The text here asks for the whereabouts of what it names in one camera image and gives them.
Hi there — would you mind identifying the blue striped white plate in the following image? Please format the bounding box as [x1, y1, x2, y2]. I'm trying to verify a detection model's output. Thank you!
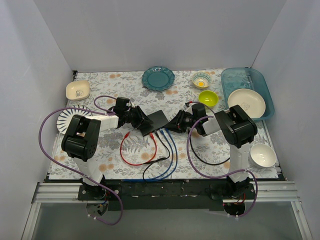
[56, 105, 93, 135]

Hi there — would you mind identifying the patterned small bowl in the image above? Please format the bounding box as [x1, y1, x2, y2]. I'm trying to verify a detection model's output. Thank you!
[192, 72, 212, 89]

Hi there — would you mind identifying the black power cable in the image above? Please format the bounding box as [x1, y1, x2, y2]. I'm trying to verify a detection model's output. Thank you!
[189, 134, 232, 166]

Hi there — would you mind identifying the cream square bowl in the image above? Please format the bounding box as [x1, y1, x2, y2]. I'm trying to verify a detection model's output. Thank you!
[65, 80, 90, 101]

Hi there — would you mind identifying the teal scalloped plate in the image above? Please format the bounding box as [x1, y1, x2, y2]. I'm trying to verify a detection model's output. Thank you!
[141, 66, 175, 92]

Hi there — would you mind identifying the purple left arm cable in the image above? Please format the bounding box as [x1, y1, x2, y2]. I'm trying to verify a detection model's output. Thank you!
[38, 94, 125, 226]

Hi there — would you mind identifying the lime green bowl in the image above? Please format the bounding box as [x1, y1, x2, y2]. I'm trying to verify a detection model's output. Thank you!
[198, 90, 219, 107]

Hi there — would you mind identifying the black network switch box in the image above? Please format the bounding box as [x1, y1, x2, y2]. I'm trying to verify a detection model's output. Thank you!
[140, 110, 169, 137]

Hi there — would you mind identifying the red ethernet cable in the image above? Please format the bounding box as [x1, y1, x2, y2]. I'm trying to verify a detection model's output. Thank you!
[120, 131, 159, 166]

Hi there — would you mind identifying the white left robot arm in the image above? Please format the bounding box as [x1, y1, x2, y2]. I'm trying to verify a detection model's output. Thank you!
[61, 97, 153, 200]

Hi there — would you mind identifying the blue ethernet cable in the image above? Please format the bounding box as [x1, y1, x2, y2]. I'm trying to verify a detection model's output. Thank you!
[122, 128, 176, 182]
[149, 127, 180, 181]

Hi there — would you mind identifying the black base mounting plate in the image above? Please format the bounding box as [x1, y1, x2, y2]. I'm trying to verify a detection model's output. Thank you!
[77, 179, 255, 211]

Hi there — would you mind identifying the teal plastic tray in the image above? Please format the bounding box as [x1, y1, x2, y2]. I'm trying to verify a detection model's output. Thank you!
[221, 67, 275, 121]

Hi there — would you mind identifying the aluminium frame rail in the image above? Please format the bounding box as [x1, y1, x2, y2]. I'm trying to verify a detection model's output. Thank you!
[22, 180, 313, 240]

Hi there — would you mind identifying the cream round plate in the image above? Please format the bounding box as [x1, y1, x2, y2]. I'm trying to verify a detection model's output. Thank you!
[227, 88, 266, 119]

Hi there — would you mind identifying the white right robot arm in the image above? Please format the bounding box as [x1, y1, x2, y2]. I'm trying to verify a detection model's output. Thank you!
[164, 101, 258, 199]

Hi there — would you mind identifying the white bowl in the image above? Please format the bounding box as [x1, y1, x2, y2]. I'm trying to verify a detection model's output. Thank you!
[249, 143, 277, 168]

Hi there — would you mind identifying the black ethernet cable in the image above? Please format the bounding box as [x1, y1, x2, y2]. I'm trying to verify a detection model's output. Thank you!
[142, 131, 173, 181]

